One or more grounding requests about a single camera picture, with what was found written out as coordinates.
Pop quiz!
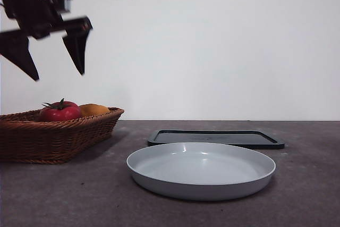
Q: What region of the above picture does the red tomato with green stem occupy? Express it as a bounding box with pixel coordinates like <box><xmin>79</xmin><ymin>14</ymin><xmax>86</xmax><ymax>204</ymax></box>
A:
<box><xmin>39</xmin><ymin>98</ymin><xmax>82</xmax><ymax>122</ymax></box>

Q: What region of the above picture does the orange bread roll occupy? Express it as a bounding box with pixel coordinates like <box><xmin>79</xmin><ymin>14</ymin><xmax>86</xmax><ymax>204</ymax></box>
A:
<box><xmin>79</xmin><ymin>104</ymin><xmax>111</xmax><ymax>117</ymax></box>

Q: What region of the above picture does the brown wicker basket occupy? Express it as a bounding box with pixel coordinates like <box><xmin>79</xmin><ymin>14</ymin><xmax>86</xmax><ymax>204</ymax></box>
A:
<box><xmin>0</xmin><ymin>107</ymin><xmax>125</xmax><ymax>165</ymax></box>

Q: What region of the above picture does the grey round plate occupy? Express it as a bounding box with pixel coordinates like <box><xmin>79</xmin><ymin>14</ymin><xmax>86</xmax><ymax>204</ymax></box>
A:
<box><xmin>126</xmin><ymin>141</ymin><xmax>276</xmax><ymax>201</ymax></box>

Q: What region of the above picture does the black rectangular tray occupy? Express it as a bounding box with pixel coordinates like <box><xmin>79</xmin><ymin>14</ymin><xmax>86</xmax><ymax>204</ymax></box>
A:
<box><xmin>147</xmin><ymin>129</ymin><xmax>285</xmax><ymax>150</ymax></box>

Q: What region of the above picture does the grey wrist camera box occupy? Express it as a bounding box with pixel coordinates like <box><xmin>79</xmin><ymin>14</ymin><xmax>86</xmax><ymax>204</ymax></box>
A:
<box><xmin>46</xmin><ymin>0</ymin><xmax>73</xmax><ymax>14</ymax></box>

